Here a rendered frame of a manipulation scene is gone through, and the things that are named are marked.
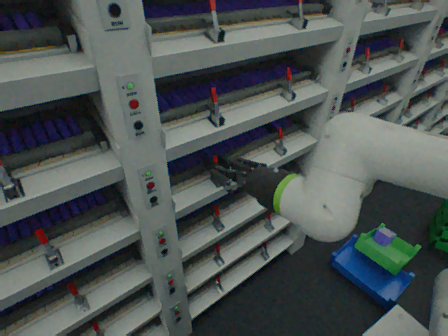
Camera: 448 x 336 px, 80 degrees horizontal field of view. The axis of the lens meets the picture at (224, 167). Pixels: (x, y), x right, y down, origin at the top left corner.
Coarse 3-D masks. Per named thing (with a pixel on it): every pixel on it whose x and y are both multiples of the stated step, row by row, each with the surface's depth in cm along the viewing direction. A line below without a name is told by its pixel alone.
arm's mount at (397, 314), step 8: (392, 312) 80; (400, 312) 80; (384, 320) 78; (392, 320) 78; (400, 320) 78; (408, 320) 78; (376, 328) 76; (384, 328) 76; (392, 328) 76; (400, 328) 76; (408, 328) 76; (416, 328) 76; (424, 328) 76
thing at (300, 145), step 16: (304, 128) 100; (320, 128) 97; (272, 144) 94; (288, 144) 96; (304, 144) 97; (256, 160) 88; (272, 160) 89; (288, 160) 96; (192, 192) 75; (208, 192) 76; (224, 192) 81; (176, 208) 71; (192, 208) 75
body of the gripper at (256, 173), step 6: (258, 168) 60; (264, 168) 60; (252, 174) 60; (258, 174) 59; (240, 180) 62; (246, 180) 61; (252, 180) 59; (258, 180) 58; (246, 186) 61; (252, 186) 59; (252, 192) 59
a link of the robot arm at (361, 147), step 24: (336, 120) 46; (360, 120) 44; (384, 120) 44; (336, 144) 44; (360, 144) 43; (384, 144) 41; (408, 144) 40; (432, 144) 39; (336, 168) 44; (360, 168) 44; (384, 168) 42; (408, 168) 40; (432, 168) 38; (432, 192) 40
